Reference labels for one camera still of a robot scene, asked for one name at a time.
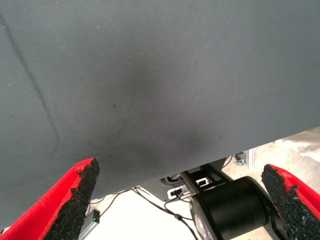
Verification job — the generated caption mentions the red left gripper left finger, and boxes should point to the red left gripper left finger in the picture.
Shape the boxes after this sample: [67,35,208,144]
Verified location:
[0,156,101,240]

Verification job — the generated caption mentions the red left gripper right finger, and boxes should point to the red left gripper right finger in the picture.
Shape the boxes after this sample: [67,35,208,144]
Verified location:
[260,163,320,240]

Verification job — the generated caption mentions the aluminium profile leg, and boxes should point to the aluminium profile leg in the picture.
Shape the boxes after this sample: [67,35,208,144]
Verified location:
[246,148,255,172]

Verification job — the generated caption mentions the grey caster wheel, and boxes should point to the grey caster wheel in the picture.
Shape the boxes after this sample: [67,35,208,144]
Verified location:
[234,152,247,166]

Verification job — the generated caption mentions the grey base panel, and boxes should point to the grey base panel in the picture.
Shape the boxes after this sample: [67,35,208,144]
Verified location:
[139,159,226,203]

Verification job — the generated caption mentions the silver connector socket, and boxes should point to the silver connector socket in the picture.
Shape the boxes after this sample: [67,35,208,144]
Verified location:
[166,187,186,200]

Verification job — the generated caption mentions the dark grey table cloth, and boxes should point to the dark grey table cloth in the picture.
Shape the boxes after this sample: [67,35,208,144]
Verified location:
[0,0,320,227]

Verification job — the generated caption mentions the thin black cable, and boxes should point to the thin black cable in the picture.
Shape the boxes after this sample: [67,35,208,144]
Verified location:
[91,186,176,213]

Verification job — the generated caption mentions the black cable with ferrite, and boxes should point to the black cable with ferrite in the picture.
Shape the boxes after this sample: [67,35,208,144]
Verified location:
[163,194,208,240]

